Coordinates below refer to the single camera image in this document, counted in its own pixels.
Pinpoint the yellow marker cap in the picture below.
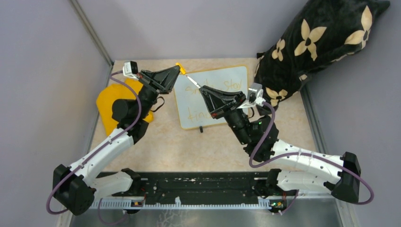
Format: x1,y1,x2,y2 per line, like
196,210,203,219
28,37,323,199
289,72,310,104
176,62,186,75

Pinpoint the white marker pen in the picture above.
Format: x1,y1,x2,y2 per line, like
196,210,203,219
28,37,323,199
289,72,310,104
185,74,201,88

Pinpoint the white board yellow frame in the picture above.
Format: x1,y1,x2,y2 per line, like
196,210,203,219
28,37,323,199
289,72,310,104
174,65,249,130

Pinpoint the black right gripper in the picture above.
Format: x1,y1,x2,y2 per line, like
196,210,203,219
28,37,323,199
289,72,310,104
200,86,253,145

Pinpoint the black floral pillow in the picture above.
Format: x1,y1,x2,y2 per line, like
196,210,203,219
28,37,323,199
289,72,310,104
254,0,391,110

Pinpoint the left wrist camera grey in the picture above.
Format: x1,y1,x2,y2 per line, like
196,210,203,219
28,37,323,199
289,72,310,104
122,61,138,80

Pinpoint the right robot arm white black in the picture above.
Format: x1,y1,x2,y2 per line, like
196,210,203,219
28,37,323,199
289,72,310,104
199,83,361,204

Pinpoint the yellow cloth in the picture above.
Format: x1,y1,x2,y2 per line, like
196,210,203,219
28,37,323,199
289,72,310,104
96,79,157,141

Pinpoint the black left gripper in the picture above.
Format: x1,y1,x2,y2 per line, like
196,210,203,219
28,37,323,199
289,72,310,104
136,65,182,119

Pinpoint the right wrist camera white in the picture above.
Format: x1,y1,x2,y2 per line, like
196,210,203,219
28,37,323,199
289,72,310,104
242,83,266,108

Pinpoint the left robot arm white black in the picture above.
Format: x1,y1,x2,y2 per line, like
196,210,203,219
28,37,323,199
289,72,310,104
46,61,186,216

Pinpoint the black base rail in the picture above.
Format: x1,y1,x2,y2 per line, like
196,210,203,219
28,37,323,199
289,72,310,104
94,171,298,214

